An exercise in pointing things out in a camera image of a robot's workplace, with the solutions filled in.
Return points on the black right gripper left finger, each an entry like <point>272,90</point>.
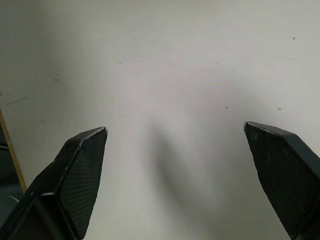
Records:
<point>62,190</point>

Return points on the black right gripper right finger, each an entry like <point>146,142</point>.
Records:
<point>282,180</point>

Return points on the wooden table edge trim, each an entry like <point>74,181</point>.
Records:
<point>13,150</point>

